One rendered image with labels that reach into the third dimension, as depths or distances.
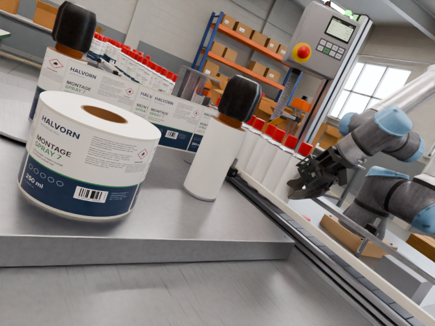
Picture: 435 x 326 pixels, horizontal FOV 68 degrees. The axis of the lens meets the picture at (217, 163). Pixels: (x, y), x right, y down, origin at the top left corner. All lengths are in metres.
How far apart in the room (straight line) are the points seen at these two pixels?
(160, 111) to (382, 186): 0.72
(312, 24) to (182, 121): 0.50
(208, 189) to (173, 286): 0.28
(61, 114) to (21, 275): 0.22
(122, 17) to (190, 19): 1.63
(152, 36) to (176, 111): 7.64
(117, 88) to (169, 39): 7.79
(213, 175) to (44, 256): 0.40
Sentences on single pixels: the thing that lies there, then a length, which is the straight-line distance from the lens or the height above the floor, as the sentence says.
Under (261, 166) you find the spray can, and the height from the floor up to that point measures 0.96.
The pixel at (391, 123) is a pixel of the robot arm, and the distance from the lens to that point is 0.80.
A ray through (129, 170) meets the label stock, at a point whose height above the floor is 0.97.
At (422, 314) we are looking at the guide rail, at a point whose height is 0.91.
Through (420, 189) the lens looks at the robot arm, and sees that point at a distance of 1.09.
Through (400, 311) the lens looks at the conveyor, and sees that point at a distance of 0.80.
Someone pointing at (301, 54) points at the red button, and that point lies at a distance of 1.07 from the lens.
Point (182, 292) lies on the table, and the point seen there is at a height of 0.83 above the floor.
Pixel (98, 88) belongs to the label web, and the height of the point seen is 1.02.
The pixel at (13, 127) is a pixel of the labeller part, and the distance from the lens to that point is 0.81.
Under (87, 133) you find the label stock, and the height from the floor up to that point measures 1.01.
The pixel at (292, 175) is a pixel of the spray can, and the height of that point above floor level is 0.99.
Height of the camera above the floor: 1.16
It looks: 14 degrees down
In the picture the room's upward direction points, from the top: 24 degrees clockwise
